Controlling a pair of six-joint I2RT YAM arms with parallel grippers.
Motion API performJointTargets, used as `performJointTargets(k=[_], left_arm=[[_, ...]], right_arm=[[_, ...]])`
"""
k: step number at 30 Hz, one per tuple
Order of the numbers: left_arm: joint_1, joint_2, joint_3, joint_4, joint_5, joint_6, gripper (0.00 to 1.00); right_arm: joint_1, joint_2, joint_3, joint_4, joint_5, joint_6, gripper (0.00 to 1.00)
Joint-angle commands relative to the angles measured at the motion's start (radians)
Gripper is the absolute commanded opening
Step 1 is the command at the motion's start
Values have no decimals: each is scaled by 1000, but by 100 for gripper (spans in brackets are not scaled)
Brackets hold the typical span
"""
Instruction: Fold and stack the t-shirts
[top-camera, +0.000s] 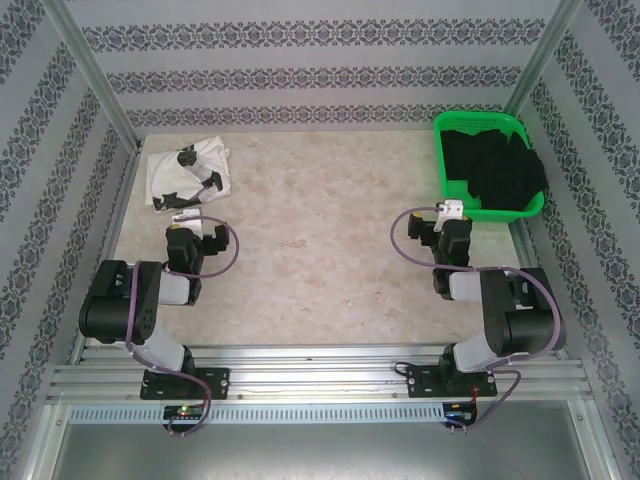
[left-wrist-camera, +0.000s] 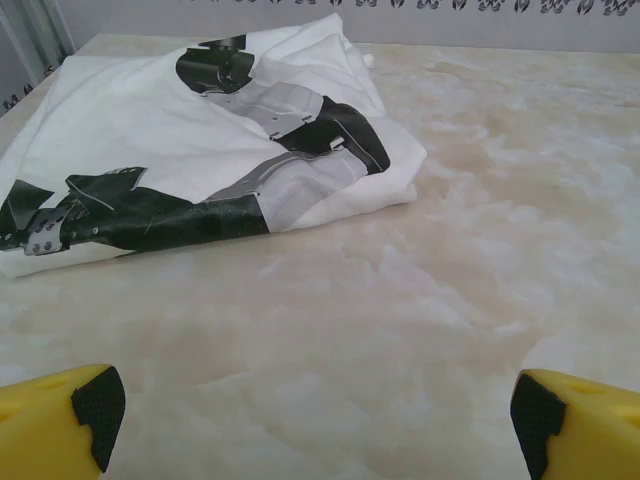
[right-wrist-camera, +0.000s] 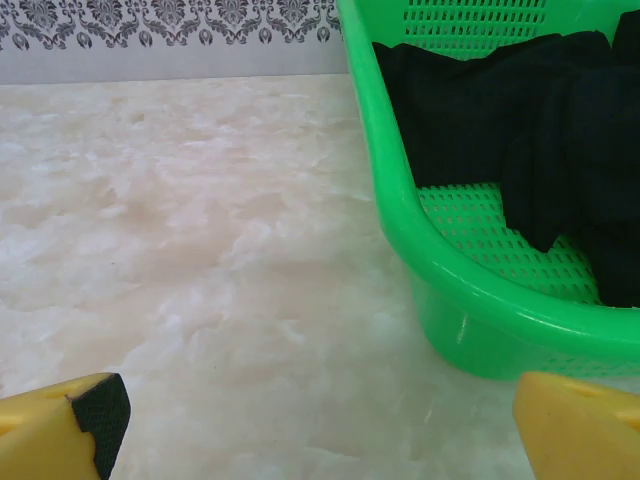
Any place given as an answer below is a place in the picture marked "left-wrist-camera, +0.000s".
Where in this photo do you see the aluminium frame post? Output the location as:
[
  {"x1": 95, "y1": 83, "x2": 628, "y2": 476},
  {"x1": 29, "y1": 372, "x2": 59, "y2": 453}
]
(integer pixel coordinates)
[{"x1": 0, "y1": 0, "x2": 76, "y2": 96}]

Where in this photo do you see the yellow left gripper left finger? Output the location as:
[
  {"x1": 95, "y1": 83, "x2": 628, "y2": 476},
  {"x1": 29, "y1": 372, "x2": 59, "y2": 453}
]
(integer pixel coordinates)
[{"x1": 0, "y1": 363, "x2": 127, "y2": 480}]

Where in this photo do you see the white t-shirt with black print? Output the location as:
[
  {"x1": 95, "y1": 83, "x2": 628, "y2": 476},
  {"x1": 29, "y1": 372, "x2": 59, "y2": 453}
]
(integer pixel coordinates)
[{"x1": 0, "y1": 12, "x2": 429, "y2": 280}]

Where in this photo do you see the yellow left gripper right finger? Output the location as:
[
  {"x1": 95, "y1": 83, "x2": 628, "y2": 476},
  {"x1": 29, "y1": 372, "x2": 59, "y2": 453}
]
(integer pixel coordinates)
[{"x1": 509, "y1": 368, "x2": 640, "y2": 480}]

